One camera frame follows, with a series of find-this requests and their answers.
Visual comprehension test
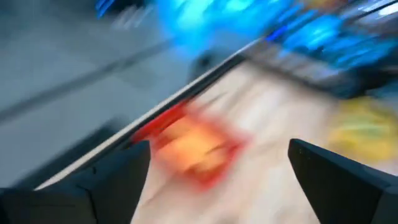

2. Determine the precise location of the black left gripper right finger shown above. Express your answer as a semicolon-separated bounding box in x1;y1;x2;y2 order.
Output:
287;138;398;224

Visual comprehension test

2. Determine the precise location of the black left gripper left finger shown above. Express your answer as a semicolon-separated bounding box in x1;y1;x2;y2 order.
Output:
57;140;152;224

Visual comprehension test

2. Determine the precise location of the orange foam block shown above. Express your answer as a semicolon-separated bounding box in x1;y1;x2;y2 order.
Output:
157;116;239;177

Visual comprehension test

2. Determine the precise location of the yellow plastic basket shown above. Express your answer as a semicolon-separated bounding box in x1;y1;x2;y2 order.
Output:
326;96;398;167

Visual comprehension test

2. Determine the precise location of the red plastic basket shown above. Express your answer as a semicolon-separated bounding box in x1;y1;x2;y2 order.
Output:
132;101;251;191

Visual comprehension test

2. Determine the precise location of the black table frame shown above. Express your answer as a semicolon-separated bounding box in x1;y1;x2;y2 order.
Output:
32;37;398;191

